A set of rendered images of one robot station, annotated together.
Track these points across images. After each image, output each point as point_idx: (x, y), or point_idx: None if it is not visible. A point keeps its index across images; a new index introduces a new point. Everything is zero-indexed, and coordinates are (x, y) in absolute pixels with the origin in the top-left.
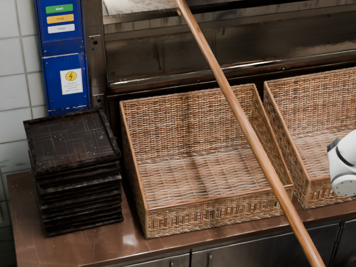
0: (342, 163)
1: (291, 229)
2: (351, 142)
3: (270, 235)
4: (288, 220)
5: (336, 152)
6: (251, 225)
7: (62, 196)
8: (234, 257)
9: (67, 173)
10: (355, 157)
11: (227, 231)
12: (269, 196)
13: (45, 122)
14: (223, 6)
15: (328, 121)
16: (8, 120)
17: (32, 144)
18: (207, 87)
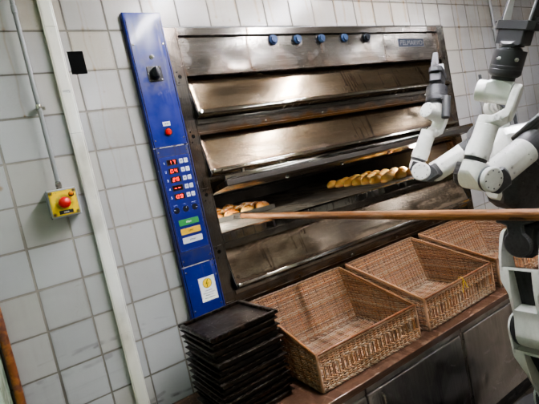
0: (478, 162)
1: (431, 349)
2: (476, 141)
3: (419, 359)
4: (469, 214)
5: (468, 158)
6: (400, 353)
7: (237, 369)
8: (402, 393)
9: (237, 338)
10: (485, 151)
11: (386, 364)
12: (402, 320)
13: (197, 321)
14: (298, 211)
15: (398, 286)
16: (160, 344)
17: (196, 330)
18: None
